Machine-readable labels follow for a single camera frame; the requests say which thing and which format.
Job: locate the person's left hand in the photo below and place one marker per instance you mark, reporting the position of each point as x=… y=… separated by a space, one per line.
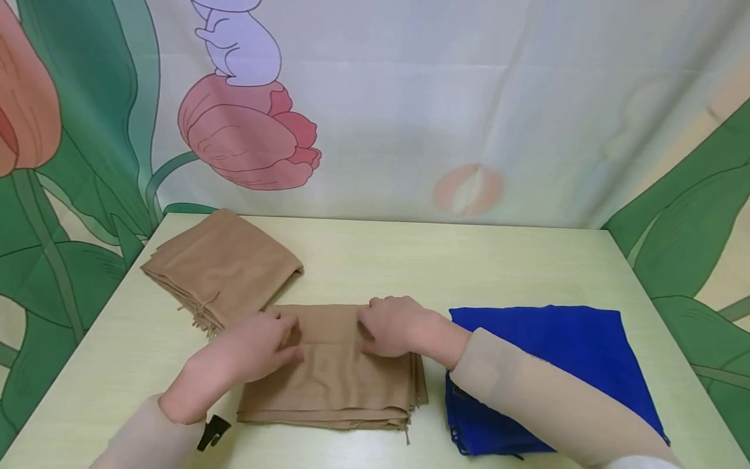
x=234 y=363

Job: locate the person's right hand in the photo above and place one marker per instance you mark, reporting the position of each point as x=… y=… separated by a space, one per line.
x=404 y=329

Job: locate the person's left thumb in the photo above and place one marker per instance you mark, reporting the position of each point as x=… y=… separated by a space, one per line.
x=284 y=357

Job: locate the person's right fingers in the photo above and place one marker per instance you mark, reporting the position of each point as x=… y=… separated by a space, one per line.
x=375 y=322

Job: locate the person's left fingers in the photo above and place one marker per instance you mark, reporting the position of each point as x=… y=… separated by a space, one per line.
x=281 y=324

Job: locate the tan scarf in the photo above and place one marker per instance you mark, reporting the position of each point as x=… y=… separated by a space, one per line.
x=337 y=371
x=220 y=267

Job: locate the person's right forearm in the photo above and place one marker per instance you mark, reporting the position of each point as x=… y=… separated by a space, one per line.
x=545 y=404

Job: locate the person's left forearm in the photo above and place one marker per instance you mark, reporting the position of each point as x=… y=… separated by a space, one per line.
x=149 y=440

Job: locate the folded blue scarf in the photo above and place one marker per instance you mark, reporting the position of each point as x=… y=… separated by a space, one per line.
x=580 y=365

